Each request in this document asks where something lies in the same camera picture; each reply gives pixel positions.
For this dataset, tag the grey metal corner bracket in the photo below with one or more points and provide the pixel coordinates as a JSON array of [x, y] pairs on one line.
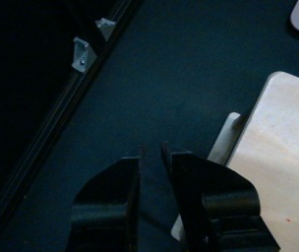
[[106, 28], [83, 55]]

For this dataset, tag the black aluminium frame rail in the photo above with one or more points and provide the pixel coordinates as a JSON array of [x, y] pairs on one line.
[[61, 121]]

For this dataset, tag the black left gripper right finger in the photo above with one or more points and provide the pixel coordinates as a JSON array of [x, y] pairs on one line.
[[218, 210]]

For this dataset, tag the white cutting board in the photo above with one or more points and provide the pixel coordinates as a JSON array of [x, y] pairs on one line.
[[275, 157]]

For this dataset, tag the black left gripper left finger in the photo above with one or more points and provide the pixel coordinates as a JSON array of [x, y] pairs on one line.
[[109, 210]]

